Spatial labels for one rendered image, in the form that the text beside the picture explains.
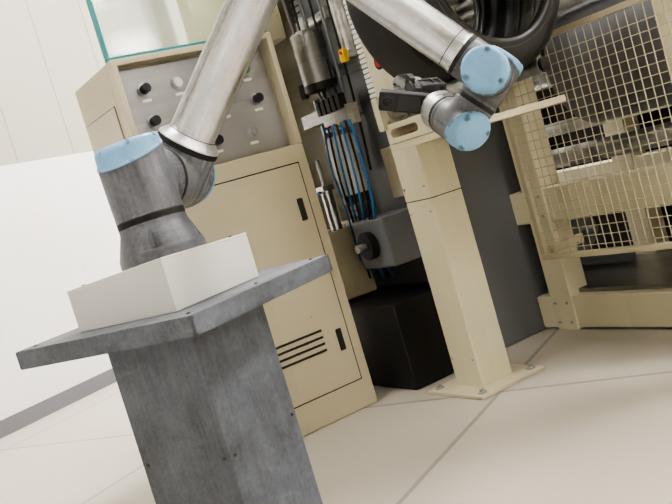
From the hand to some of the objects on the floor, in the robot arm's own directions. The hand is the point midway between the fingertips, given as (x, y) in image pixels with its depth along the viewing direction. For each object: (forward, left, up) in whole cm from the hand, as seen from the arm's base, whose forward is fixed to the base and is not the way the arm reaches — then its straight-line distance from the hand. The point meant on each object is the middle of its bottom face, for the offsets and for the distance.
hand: (393, 82), depth 210 cm
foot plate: (+49, +38, -91) cm, 110 cm away
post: (+48, +38, -91) cm, 110 cm away
